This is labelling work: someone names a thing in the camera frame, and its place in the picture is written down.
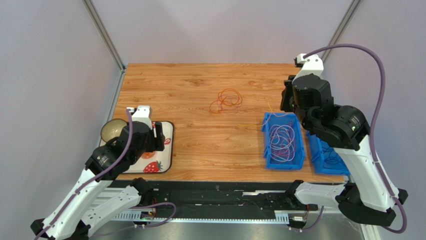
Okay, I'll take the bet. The yellow thin cable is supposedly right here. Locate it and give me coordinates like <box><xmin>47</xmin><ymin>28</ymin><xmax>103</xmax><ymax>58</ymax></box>
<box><xmin>236</xmin><ymin>101</ymin><xmax>294</xmax><ymax>132</ymax></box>

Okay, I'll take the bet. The blue thin cable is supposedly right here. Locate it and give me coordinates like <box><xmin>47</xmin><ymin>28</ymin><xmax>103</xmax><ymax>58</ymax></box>
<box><xmin>321</xmin><ymin>146</ymin><xmax>345</xmax><ymax>169</ymax></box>

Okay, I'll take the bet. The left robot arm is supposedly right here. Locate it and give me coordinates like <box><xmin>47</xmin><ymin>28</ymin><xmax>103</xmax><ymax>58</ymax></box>
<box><xmin>30</xmin><ymin>121</ymin><xmax>165</xmax><ymax>240</ymax></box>

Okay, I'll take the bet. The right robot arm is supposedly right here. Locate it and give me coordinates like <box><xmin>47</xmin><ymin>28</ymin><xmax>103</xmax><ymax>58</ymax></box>
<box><xmin>280</xmin><ymin>74</ymin><xmax>408</xmax><ymax>227</ymax></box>

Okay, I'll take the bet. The orange plastic cup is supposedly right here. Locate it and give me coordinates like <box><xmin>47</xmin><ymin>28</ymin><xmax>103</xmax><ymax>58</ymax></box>
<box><xmin>141</xmin><ymin>151</ymin><xmax>156</xmax><ymax>159</ymax></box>

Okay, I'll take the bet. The strawberry print tray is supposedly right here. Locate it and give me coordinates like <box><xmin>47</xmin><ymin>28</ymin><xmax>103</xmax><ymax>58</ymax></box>
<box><xmin>101</xmin><ymin>121</ymin><xmax>175</xmax><ymax>174</ymax></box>

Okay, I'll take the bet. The left blue plastic bin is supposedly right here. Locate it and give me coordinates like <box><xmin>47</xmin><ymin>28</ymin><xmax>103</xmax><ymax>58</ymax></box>
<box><xmin>261</xmin><ymin>112</ymin><xmax>306</xmax><ymax>171</ymax></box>

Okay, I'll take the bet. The blue plastic bin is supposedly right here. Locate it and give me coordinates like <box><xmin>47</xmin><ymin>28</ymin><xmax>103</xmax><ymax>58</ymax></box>
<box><xmin>306</xmin><ymin>131</ymin><xmax>350</xmax><ymax>176</ymax></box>
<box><xmin>261</xmin><ymin>112</ymin><xmax>306</xmax><ymax>171</ymax></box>

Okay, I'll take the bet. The right blue plastic bin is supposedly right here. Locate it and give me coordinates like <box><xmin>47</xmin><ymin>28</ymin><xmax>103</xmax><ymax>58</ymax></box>
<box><xmin>306</xmin><ymin>131</ymin><xmax>350</xmax><ymax>176</ymax></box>

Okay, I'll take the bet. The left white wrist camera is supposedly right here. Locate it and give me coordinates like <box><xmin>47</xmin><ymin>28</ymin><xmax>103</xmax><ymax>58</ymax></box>
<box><xmin>126</xmin><ymin>105</ymin><xmax>153</xmax><ymax>130</ymax></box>

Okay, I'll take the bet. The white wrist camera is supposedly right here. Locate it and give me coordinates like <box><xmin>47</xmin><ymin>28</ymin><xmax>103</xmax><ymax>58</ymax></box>
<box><xmin>126</xmin><ymin>105</ymin><xmax>153</xmax><ymax>130</ymax></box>
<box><xmin>294</xmin><ymin>53</ymin><xmax>324</xmax><ymax>79</ymax></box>

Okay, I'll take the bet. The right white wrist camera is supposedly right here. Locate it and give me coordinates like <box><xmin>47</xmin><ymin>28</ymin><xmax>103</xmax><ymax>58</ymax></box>
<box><xmin>294</xmin><ymin>53</ymin><xmax>324</xmax><ymax>79</ymax></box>

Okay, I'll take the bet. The orange thin cable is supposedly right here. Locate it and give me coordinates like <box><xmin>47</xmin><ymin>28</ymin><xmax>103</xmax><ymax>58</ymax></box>
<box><xmin>208</xmin><ymin>88</ymin><xmax>244</xmax><ymax>116</ymax></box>

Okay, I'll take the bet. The aluminium frame rail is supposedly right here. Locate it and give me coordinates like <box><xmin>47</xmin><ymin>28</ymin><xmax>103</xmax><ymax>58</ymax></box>
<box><xmin>59</xmin><ymin>186</ymin><xmax>380</xmax><ymax>240</ymax></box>

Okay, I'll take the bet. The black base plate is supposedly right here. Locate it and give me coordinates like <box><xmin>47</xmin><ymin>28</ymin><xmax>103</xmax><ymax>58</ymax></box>
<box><xmin>149</xmin><ymin>180</ymin><xmax>319</xmax><ymax>220</ymax></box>

